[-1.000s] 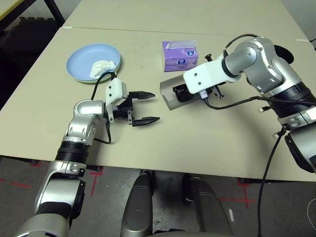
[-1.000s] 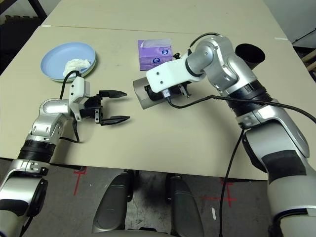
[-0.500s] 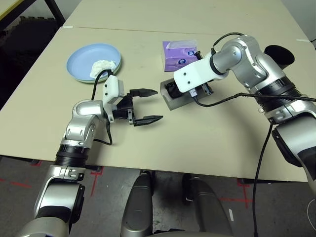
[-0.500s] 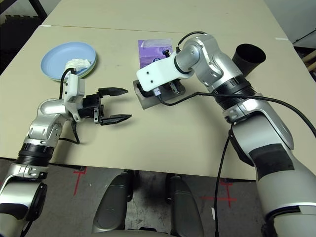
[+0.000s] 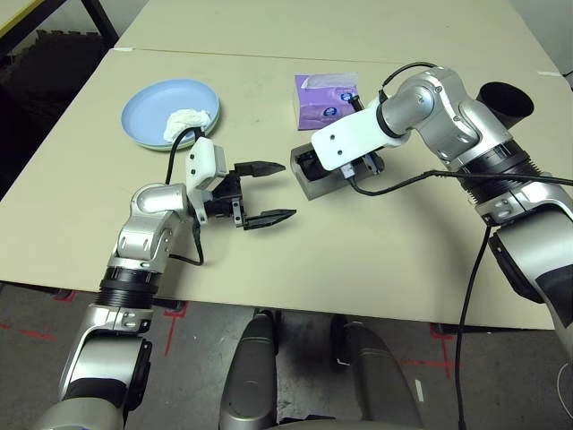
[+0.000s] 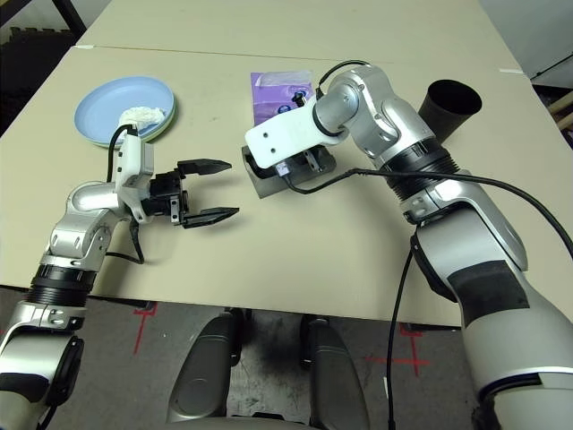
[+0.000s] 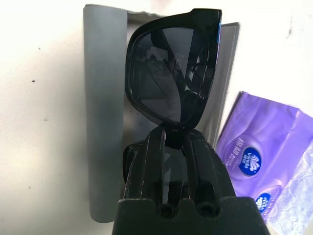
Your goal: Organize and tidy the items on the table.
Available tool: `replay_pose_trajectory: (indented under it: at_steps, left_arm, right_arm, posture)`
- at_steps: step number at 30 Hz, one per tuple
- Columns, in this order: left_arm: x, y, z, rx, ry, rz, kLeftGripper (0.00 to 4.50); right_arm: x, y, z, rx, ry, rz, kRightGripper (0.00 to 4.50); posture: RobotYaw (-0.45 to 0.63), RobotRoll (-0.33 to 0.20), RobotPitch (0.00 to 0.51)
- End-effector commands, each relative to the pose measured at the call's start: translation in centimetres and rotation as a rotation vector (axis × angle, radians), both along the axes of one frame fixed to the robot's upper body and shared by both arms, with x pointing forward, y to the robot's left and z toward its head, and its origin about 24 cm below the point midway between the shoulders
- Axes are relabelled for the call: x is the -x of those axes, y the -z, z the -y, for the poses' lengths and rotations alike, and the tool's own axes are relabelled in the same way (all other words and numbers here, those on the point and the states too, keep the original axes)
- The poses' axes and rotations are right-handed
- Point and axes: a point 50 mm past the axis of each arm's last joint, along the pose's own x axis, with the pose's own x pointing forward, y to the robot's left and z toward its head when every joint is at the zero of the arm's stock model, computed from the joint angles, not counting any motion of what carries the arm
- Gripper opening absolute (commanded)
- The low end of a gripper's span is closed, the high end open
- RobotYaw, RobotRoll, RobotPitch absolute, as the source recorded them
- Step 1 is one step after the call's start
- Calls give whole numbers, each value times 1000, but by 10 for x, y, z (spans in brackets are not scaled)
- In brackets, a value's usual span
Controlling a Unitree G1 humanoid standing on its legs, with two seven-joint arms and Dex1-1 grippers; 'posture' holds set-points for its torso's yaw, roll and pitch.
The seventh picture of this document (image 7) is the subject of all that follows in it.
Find grey glasses case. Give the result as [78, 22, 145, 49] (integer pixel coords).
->
[82, 3, 242, 217]

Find black sunglasses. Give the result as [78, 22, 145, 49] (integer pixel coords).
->
[122, 8, 223, 204]

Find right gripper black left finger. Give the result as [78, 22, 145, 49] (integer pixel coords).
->
[123, 127, 168, 204]

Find purple tissue pack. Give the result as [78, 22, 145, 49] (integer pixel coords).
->
[216, 91, 313, 235]

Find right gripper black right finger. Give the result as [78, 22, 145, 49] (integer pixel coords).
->
[186, 129, 237, 202]

